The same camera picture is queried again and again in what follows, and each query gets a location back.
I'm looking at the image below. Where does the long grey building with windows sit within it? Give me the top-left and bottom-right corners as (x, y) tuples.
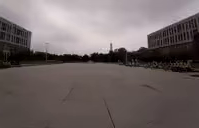
(146, 8), (199, 63)

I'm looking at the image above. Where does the low grey building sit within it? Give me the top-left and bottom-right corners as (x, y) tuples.
(0, 10), (33, 62)

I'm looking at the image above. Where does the distant pale tower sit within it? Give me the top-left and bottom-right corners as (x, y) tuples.
(109, 41), (114, 53)

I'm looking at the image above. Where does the street lamp pole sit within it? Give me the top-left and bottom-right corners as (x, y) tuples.
(43, 41), (51, 64)

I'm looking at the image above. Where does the row of dark trees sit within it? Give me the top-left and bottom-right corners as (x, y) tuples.
(7, 47), (195, 64)

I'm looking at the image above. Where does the pale pole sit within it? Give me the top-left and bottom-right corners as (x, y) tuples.
(124, 49), (129, 66)

